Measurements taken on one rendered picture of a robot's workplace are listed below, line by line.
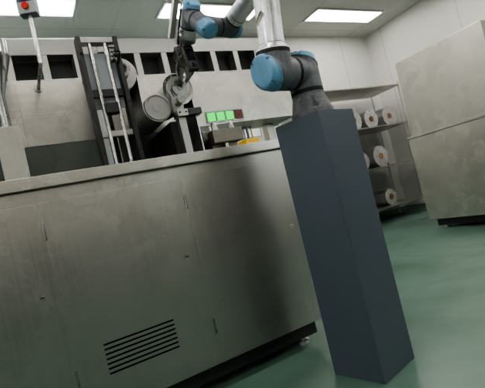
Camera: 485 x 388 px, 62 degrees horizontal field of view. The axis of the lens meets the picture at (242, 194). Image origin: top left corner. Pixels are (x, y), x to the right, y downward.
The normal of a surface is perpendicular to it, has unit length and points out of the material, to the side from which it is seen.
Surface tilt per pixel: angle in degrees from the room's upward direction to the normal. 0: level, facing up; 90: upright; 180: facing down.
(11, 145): 90
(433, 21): 90
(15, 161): 90
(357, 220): 90
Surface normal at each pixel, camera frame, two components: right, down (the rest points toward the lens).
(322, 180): -0.74, 0.16
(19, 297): 0.47, -0.14
